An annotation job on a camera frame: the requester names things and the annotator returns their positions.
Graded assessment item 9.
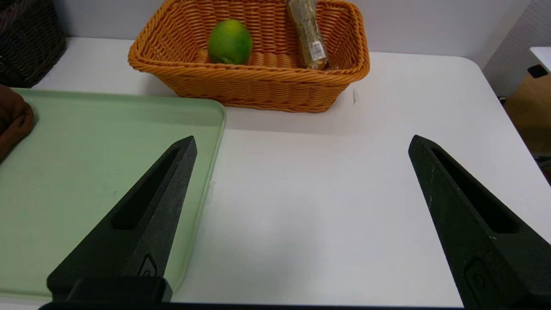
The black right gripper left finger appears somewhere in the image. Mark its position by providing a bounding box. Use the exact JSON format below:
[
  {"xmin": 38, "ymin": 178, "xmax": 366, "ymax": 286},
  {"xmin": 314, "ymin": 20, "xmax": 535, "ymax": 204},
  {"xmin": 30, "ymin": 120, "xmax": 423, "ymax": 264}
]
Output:
[{"xmin": 46, "ymin": 136, "xmax": 198, "ymax": 302}]

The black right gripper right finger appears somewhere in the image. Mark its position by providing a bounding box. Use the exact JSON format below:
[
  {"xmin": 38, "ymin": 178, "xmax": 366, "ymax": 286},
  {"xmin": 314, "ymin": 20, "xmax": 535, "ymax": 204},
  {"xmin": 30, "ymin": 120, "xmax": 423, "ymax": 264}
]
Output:
[{"xmin": 408, "ymin": 135, "xmax": 551, "ymax": 308}]

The brown towel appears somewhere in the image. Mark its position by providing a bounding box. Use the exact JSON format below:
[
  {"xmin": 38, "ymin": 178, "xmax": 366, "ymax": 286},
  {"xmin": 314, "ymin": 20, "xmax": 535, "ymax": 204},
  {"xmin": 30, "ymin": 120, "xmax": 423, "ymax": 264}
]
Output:
[{"xmin": 0, "ymin": 85, "xmax": 35, "ymax": 162}]

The green lime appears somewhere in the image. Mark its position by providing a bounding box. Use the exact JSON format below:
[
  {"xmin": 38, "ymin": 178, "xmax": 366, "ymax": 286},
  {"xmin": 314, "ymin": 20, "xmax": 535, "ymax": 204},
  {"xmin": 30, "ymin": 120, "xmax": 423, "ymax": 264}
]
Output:
[{"xmin": 207, "ymin": 19, "xmax": 253, "ymax": 65}]

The clear chocolate pack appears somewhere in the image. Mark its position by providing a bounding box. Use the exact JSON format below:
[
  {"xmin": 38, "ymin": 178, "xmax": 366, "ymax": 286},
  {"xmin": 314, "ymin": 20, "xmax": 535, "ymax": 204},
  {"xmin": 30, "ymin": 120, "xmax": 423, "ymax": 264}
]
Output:
[{"xmin": 287, "ymin": 0, "xmax": 334, "ymax": 71}]

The orange wicker basket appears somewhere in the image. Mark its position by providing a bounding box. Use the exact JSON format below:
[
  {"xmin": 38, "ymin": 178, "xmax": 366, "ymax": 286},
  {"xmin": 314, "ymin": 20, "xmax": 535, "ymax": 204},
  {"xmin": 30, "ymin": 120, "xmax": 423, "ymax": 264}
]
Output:
[{"xmin": 128, "ymin": 0, "xmax": 371, "ymax": 113}]

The dark brown wicker basket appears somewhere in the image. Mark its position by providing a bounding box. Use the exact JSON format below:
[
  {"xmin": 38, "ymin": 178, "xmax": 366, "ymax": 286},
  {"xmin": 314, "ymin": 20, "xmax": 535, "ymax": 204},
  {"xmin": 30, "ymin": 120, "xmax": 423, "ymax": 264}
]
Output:
[{"xmin": 0, "ymin": 0, "xmax": 67, "ymax": 89}]

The light green plastic tray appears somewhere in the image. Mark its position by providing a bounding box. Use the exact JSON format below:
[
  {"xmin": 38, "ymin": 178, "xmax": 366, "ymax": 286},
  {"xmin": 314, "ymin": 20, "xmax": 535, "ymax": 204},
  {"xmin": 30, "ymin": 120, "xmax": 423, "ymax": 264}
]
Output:
[{"xmin": 0, "ymin": 88, "xmax": 227, "ymax": 300}]

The white side table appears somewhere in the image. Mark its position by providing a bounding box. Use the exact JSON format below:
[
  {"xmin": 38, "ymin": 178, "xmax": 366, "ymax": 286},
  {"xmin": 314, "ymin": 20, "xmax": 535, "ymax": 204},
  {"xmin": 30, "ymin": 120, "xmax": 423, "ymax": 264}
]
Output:
[{"xmin": 530, "ymin": 46, "xmax": 551, "ymax": 71}]

